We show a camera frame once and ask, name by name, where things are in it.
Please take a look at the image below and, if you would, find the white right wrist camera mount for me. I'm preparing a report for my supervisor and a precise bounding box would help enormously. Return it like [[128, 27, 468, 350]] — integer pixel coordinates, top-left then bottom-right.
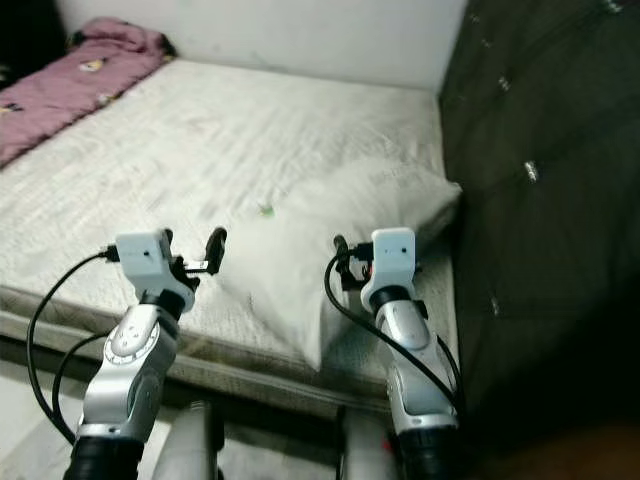
[[360, 227, 419, 311]]

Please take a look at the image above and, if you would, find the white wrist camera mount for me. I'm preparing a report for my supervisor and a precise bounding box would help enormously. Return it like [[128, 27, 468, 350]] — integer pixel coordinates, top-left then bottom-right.
[[360, 227, 419, 311], [115, 229, 199, 313]]

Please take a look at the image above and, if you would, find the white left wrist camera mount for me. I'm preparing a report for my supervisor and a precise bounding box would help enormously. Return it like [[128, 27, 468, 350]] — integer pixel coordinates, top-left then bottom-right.
[[115, 229, 199, 313]]

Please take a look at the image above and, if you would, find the white pillow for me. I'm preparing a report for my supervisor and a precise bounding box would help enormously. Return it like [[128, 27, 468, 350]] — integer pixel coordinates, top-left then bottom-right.
[[215, 158, 464, 372]]

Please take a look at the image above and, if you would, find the pink printed blanket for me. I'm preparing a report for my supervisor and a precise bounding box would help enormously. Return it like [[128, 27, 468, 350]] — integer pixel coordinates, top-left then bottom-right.
[[0, 17, 176, 167]]

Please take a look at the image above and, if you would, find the white patterned mattress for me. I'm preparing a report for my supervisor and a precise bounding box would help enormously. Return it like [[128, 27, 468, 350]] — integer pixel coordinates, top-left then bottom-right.
[[0, 58, 463, 409]]

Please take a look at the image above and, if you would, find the dark tufted headboard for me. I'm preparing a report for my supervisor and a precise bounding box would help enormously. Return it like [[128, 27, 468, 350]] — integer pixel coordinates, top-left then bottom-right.
[[438, 0, 640, 441]]

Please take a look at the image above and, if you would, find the dark bed base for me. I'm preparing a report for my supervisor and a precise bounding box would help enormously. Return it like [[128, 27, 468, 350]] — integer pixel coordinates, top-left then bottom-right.
[[0, 340, 441, 451]]

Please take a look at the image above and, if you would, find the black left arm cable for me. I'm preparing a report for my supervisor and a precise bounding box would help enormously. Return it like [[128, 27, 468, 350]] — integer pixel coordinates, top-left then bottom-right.
[[52, 333, 121, 446]]

